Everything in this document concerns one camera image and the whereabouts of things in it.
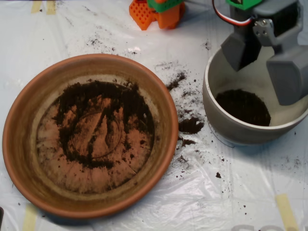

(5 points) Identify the red white servo cable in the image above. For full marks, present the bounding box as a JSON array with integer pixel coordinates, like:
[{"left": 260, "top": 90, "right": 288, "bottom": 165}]
[{"left": 211, "top": 0, "right": 257, "bottom": 27}]

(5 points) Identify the long spilled soil streak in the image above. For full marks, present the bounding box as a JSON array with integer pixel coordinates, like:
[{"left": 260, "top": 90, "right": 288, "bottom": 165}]
[{"left": 166, "top": 70, "right": 188, "bottom": 91}]

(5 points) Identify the dark soil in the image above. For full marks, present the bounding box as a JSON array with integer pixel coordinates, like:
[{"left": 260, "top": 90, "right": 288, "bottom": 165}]
[
  {"left": 215, "top": 89, "right": 272, "bottom": 127},
  {"left": 51, "top": 80, "right": 154, "bottom": 169}
]

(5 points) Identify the terracotta saucer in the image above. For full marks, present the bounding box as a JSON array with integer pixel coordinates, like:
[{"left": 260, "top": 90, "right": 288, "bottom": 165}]
[{"left": 2, "top": 53, "right": 180, "bottom": 219}]

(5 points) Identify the white ceramic pot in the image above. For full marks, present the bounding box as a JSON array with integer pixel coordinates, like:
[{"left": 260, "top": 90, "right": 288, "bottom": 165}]
[{"left": 202, "top": 47, "right": 308, "bottom": 146}]

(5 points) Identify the small spilled soil patch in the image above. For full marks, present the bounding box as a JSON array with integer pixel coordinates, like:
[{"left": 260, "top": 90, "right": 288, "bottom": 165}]
[{"left": 178, "top": 136, "right": 196, "bottom": 147}]

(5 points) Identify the large spilled soil pile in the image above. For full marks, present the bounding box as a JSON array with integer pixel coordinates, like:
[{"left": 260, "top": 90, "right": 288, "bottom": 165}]
[{"left": 178, "top": 117, "right": 205, "bottom": 135}]

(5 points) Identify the clear plastic sheet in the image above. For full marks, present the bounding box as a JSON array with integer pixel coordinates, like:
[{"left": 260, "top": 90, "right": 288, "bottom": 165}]
[{"left": 0, "top": 0, "right": 308, "bottom": 231}]

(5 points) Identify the beige masking tape strip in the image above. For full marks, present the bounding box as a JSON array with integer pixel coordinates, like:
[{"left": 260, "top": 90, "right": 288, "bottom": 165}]
[
  {"left": 23, "top": 204, "right": 38, "bottom": 231},
  {"left": 275, "top": 193, "right": 299, "bottom": 231},
  {"left": 30, "top": 1, "right": 42, "bottom": 14},
  {"left": 46, "top": 0, "right": 57, "bottom": 15}
]

